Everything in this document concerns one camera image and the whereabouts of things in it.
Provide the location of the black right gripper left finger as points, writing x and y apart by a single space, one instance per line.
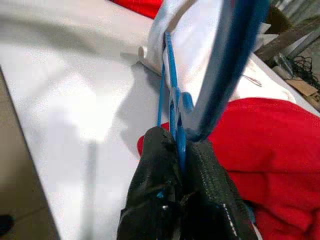
152 190

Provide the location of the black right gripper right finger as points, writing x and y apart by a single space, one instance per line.
215 200

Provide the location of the blue plastic clothes hanger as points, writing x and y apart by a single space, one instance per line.
173 70

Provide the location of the red polo shirt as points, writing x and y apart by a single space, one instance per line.
142 6

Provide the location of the red cotton garment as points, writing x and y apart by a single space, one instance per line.
275 150

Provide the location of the flat brown cardboard piece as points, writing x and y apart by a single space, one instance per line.
302 87

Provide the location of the white shirt with flag patches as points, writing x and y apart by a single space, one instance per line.
195 37

